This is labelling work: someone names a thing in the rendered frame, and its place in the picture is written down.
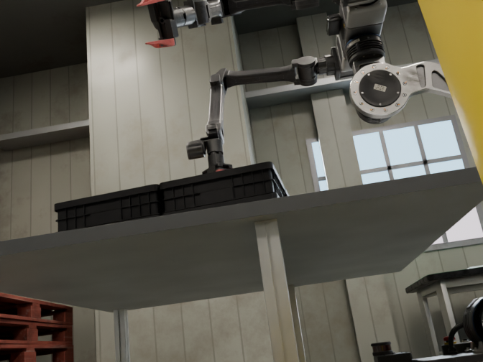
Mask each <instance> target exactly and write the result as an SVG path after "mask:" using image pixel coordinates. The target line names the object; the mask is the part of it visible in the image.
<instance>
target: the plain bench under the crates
mask: <svg viewBox="0 0 483 362"><path fill-rule="evenodd" d="M482 201H483V184H482V181H481V178H480V176H479V173H478V170H477V167H470V168H464V169H460V170H451V171H446V172H437V173H433V174H427V175H419V176H414V177H406V178H400V179H396V180H387V181H382V182H373V183H369V184H363V185H355V186H350V187H341V188H336V189H332V190H323V191H318V192H310V193H304V194H299V195H291V196H286V197H281V198H273V199H267V200H258V201H254V202H249V203H240V204H236V205H227V206H221V207H217V208H208V209H203V210H194V211H190V212H184V213H176V214H171V215H163V216H157V217H153V218H144V219H139V220H134V221H125V222H120V223H112V224H107V225H102V226H94V227H88V228H80V229H75V230H70V231H61V232H57V233H48V234H43V235H38V236H30V237H24V238H16V239H11V240H6V241H0V292H3V293H7V294H15V295H19V296H23V297H30V298H35V299H39V300H46V301H50V302H57V303H62V304H66V305H73V306H78V307H84V308H89V309H93V310H100V311H105V312H113V313H114V340H115V356H116V362H130V350H129V323H128V310H136V309H142V308H147V307H156V306H162V305H171V304H177V303H182V302H192V301H197V300H207V299H212V298H217V297H227V296H232V295H238V294H247V293H253V292H262V291H264V298H265V304H266V310H267V319H268V325H269V331H270V340H271V346H272V356H273V362H306V359H305V351H304V346H303V337H302V333H301V327H300V319H299V314H298V306H297V300H296V296H295V287H298V286H303V285H309V284H318V283H324V282H333V281H339V280H344V279H353V278H359V277H368V276H374V275H379V274H389V273H394V272H401V271H402V270H403V269H404V268H405V267H406V266H407V265H408V264H409V263H411V262H412V261H413V260H414V259H416V258H417V257H418V256H419V255H420V254H421V253H423V252H424V251H425V250H426V249H427V248H428V247H429V246H430V245H432V244H433V243H434V242H435V241H436V240H438V239H439V238H440V237H441V236H442V235H443V234H444V233H445V232H447V231H448V230H449V229H450V228H451V227H452V226H454V225H455V224H456V223H457V222H459V221H460V220H461V219H462V218H463V217H464V216H465V215H466V214H467V213H469V212H470V211H471V210H472V209H473V208H475V207H476V206H477V205H478V204H480V203H481V202H482Z"/></svg>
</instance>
